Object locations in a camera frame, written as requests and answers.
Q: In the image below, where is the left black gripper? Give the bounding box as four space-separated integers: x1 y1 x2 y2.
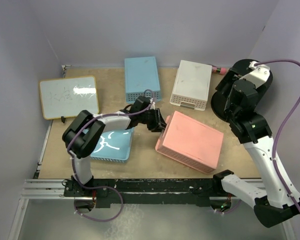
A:
138 108 169 133

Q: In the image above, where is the large black plastic bin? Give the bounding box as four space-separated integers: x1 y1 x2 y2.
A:
211 58 273 123

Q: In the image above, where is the pink perforated basket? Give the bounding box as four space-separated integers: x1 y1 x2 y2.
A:
155 111 224 174

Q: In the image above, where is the blue perforated basket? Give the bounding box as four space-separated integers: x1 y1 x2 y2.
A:
124 56 162 104

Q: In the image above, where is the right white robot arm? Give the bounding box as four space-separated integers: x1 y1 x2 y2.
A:
211 67 300 228

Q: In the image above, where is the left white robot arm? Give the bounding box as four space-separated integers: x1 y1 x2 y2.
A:
62 95 167 196

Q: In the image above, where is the pink marker pen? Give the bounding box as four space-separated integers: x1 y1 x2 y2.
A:
212 66 227 75

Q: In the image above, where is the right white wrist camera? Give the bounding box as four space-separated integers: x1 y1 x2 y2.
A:
240 60 270 89

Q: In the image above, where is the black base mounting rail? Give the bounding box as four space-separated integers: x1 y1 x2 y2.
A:
62 177 235 212

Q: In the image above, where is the small whiteboard yellow frame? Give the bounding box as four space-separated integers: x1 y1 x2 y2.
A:
38 75 100 120

